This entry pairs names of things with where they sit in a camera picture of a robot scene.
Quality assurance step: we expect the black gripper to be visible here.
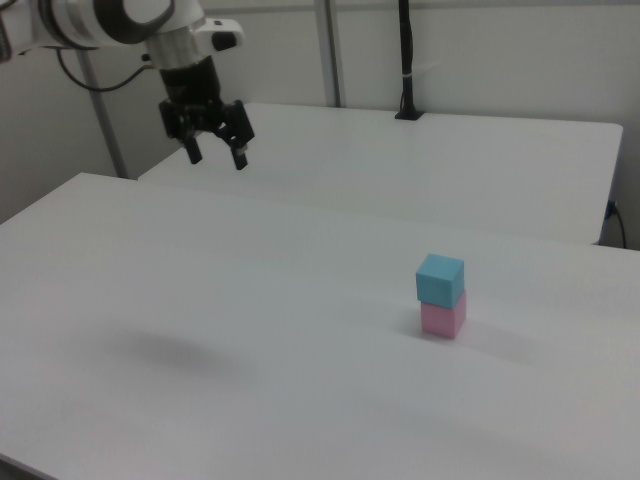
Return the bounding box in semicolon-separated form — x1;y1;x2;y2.
158;54;256;171

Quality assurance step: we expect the blue foam cube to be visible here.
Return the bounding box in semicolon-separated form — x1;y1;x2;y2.
415;253;466;309

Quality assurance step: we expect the pink foam cube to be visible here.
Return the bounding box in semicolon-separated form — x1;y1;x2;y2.
420;289;468;340

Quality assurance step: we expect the white side table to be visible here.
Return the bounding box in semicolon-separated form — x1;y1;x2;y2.
137;102;625;247

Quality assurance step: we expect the dark blue looped cable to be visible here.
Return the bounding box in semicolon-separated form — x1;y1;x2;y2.
55;48;152;93

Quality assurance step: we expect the black camera pole with clamp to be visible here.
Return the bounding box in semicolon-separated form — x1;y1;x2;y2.
394;0;426;122

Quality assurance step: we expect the black power cable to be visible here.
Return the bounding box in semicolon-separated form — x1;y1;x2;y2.
610;199;628;248

